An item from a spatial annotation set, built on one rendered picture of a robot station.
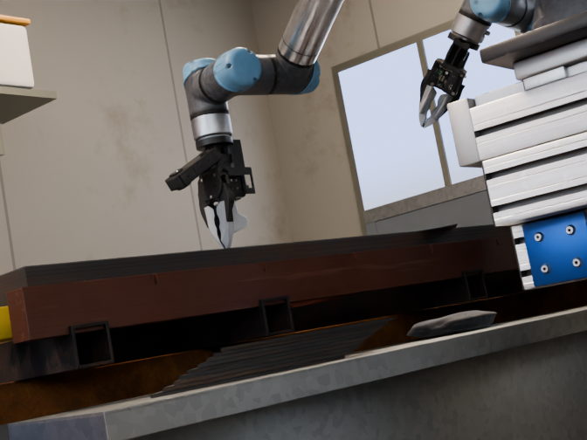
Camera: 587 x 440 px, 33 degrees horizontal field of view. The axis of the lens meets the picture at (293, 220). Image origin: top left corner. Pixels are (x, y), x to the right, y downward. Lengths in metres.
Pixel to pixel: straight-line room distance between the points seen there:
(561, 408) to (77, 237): 3.39
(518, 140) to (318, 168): 4.55
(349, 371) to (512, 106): 0.42
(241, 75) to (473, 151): 0.57
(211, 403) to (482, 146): 0.54
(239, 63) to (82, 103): 3.31
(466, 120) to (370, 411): 0.42
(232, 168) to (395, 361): 0.75
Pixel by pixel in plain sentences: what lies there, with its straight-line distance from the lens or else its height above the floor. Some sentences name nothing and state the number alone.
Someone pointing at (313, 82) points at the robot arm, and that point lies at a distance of 1.89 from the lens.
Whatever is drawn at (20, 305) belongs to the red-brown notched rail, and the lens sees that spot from 1.16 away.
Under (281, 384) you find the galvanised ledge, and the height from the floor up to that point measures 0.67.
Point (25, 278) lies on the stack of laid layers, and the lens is 1.21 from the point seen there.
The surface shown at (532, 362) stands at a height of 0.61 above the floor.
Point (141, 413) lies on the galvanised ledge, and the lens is 0.97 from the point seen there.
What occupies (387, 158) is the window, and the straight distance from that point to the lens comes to 5.54.
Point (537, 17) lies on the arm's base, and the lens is 1.36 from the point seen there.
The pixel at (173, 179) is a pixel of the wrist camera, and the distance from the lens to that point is 1.80.
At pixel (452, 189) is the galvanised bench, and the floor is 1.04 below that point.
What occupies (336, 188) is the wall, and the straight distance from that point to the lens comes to 5.76.
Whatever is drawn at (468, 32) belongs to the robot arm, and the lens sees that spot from 2.12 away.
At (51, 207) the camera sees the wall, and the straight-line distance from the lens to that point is 4.77.
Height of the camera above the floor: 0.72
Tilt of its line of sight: 7 degrees up
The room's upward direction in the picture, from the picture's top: 10 degrees counter-clockwise
